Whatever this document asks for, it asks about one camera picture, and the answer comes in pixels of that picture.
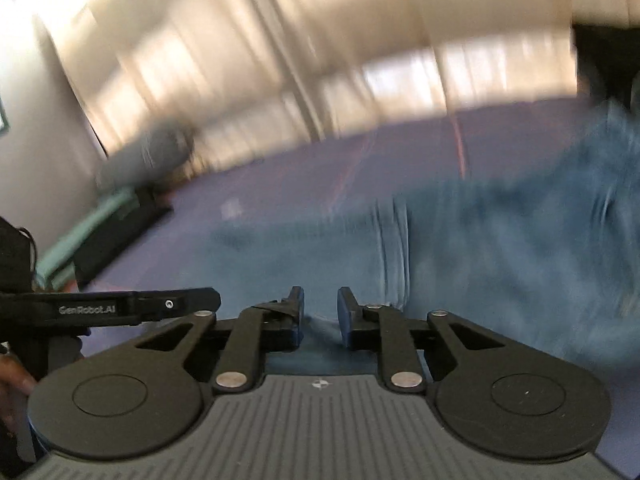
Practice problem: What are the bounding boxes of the person's left hand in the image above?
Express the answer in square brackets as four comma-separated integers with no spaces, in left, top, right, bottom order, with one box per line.
[0,352,37,441]

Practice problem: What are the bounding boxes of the flat black object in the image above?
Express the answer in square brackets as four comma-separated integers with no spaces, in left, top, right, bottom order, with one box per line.
[74,185,174,283]

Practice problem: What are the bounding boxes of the grey bolster pillow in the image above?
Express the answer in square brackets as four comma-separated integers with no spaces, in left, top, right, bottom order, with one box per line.
[97,120,197,192]

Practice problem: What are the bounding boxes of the cream sheer curtain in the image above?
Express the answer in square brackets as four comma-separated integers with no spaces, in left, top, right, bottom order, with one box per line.
[0,0,640,176]

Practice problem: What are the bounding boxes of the green cloth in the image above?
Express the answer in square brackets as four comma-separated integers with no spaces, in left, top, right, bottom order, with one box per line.
[34,185,141,292]

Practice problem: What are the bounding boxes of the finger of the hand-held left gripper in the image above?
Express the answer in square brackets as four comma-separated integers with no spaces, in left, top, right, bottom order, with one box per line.
[135,287,221,325]

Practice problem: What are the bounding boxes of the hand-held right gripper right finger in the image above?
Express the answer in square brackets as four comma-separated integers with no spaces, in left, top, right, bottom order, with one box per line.
[337,287,506,390]

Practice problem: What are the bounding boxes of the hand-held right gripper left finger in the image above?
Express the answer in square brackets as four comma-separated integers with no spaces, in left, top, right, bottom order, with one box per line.
[132,287,305,394]

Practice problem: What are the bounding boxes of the folded black garment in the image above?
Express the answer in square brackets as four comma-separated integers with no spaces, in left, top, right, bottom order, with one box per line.
[570,22,640,111]

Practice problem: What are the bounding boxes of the light blue denim pants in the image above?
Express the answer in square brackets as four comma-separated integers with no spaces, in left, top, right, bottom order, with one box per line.
[205,102,640,378]

